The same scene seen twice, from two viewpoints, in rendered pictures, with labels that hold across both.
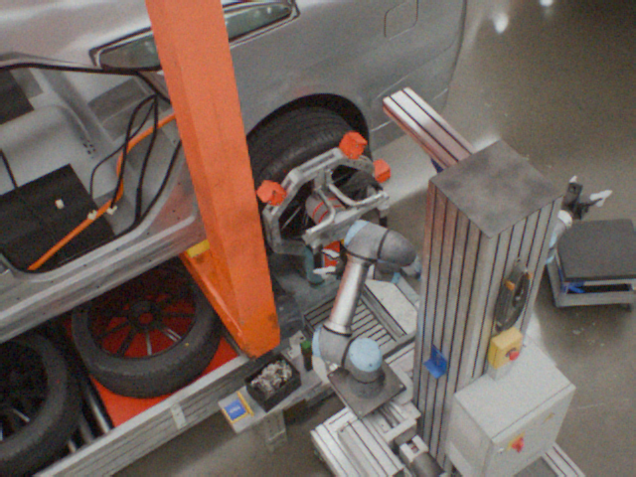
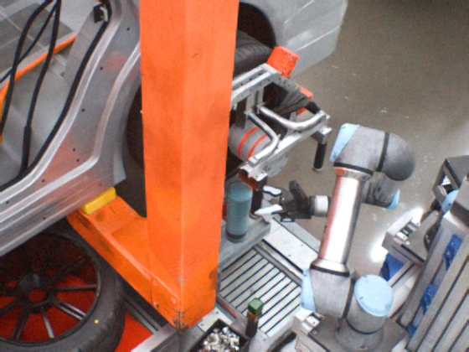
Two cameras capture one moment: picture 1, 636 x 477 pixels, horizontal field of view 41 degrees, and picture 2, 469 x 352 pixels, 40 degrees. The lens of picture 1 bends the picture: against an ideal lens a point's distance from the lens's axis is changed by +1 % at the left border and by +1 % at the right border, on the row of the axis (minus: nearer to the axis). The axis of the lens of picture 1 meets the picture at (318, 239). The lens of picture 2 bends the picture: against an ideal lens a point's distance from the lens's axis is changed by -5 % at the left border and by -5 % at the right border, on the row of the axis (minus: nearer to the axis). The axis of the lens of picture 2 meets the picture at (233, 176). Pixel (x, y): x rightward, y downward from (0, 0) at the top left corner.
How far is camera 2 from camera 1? 1.51 m
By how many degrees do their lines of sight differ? 14
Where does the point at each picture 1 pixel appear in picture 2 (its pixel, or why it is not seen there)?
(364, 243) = (362, 150)
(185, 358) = (97, 338)
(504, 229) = not seen: outside the picture
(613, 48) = (422, 23)
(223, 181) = (203, 49)
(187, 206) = (89, 143)
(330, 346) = (328, 292)
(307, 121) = not seen: hidden behind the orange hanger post
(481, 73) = not seen: hidden behind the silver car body
